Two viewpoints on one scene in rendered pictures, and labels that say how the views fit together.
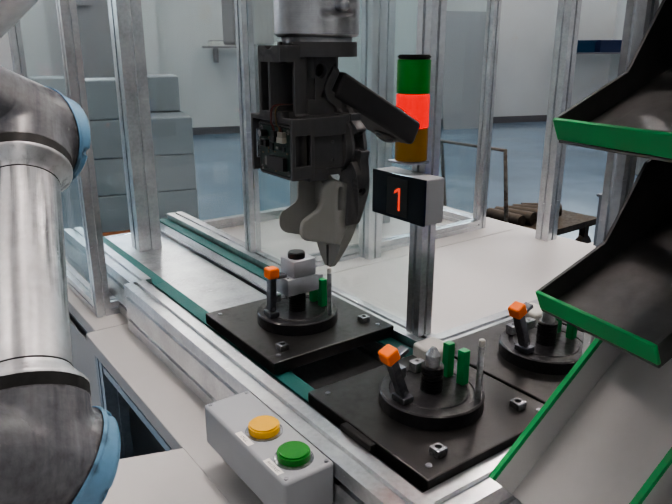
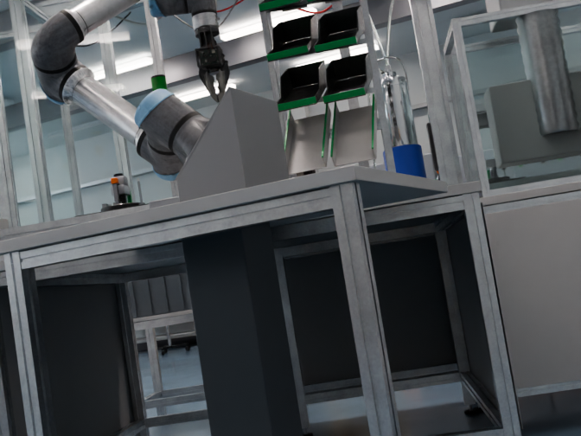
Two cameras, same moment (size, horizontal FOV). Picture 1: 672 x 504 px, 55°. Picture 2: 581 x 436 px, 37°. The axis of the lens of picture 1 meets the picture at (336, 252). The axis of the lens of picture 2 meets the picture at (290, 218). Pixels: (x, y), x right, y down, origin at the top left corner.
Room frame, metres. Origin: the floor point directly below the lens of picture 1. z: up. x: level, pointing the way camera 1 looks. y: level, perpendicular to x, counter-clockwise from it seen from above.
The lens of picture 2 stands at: (-1.17, 1.79, 0.65)
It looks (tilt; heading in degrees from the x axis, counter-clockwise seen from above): 4 degrees up; 311
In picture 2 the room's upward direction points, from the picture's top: 9 degrees counter-clockwise
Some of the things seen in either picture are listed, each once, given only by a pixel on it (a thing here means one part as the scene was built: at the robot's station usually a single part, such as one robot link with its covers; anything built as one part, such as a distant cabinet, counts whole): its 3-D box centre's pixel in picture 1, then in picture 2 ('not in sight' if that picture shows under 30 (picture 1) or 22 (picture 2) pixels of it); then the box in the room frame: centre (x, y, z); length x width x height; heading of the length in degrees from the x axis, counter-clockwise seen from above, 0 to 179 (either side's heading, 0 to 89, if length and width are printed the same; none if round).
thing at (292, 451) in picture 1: (293, 456); not in sight; (0.66, 0.05, 0.96); 0.04 x 0.04 x 0.02
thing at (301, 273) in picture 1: (301, 269); (120, 184); (1.06, 0.06, 1.06); 0.08 x 0.04 x 0.07; 126
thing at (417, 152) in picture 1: (411, 143); not in sight; (1.00, -0.12, 1.29); 0.05 x 0.05 x 0.05
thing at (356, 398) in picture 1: (432, 373); not in sight; (0.77, -0.13, 1.01); 0.24 x 0.24 x 0.13; 36
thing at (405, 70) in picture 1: (413, 76); (159, 85); (1.00, -0.12, 1.39); 0.05 x 0.05 x 0.05
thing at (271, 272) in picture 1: (275, 288); (116, 190); (1.02, 0.10, 1.04); 0.04 x 0.02 x 0.08; 126
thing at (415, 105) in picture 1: (412, 110); not in sight; (1.00, -0.12, 1.34); 0.05 x 0.05 x 0.05
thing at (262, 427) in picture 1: (264, 429); not in sight; (0.72, 0.09, 0.96); 0.04 x 0.04 x 0.02
